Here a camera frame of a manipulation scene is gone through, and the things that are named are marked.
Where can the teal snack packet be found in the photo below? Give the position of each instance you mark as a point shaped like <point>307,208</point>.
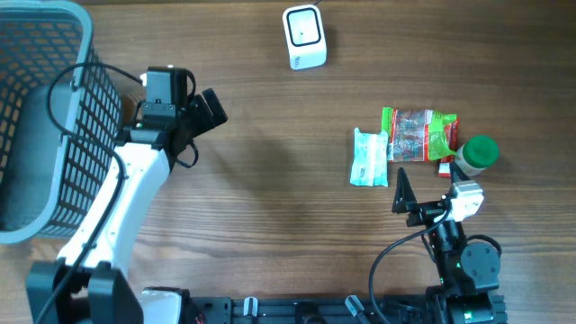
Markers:
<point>369,167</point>

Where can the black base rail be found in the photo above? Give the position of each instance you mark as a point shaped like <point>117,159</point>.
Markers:
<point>292,310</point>

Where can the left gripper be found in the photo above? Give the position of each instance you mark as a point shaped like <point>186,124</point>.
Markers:
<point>206,121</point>

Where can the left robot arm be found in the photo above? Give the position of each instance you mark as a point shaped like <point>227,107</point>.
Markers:
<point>88,281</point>

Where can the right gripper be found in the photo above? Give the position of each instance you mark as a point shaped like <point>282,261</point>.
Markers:
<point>406,202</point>

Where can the green snack bag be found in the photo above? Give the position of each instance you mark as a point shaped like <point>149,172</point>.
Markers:
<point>416,135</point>

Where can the white barcode scanner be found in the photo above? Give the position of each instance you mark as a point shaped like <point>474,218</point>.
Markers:
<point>305,36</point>

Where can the red stick sachet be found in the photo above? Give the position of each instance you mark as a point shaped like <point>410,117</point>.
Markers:
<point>451,131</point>

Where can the green lid spice jar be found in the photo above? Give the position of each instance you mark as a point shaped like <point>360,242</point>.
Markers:
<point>477,154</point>

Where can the grey plastic mesh basket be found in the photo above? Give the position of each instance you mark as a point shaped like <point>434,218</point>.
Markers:
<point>60,112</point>

